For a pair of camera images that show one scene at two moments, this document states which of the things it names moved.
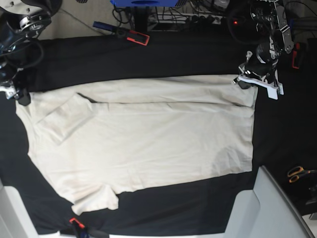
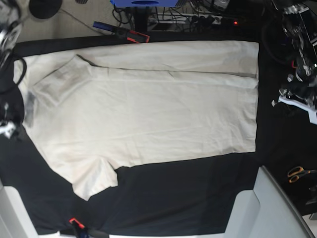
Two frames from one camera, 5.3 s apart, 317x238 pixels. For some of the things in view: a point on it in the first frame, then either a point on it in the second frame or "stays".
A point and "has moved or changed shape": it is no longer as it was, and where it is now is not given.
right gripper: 260,69 to 301,94
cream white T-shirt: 89,142 has moved or changed shape
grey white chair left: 15,220 stays
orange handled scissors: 294,173 stays
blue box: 157,3 stays
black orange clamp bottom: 84,232 stays
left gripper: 13,90 to 11,119
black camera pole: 140,19 stays
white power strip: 185,18 stays
